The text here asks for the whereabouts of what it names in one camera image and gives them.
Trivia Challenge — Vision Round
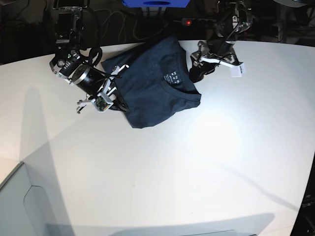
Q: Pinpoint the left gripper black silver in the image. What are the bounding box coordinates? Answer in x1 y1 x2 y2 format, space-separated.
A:
189 37 237 83

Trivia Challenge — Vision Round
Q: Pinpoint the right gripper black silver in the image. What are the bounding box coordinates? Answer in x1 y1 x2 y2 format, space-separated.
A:
49 50 128 113

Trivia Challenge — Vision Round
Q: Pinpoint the dark blue T-shirt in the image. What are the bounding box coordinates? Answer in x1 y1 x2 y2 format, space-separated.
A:
102 36 201 129

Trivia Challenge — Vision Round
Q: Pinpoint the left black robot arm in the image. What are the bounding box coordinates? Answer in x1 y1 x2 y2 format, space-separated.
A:
189 0 252 83

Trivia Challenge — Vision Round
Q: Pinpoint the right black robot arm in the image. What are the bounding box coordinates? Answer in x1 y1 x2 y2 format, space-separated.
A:
49 0 129 114

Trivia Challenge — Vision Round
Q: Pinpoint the blue box on stand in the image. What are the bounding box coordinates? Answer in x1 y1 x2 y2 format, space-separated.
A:
122 0 190 8

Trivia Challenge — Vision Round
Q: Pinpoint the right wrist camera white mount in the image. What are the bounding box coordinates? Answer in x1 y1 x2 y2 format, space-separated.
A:
75 64 130 115

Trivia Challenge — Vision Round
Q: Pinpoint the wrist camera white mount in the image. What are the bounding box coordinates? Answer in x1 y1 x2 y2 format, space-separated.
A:
190 41 247 79
75 64 130 115

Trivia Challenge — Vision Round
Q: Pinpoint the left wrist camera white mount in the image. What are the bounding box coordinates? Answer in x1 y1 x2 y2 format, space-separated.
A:
190 41 247 79

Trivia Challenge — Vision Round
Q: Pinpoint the power strip with red switch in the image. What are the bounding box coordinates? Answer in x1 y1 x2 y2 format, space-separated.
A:
180 18 217 28

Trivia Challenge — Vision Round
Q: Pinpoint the grey coiled cable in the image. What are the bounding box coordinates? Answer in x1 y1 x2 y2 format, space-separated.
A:
100 9 170 42

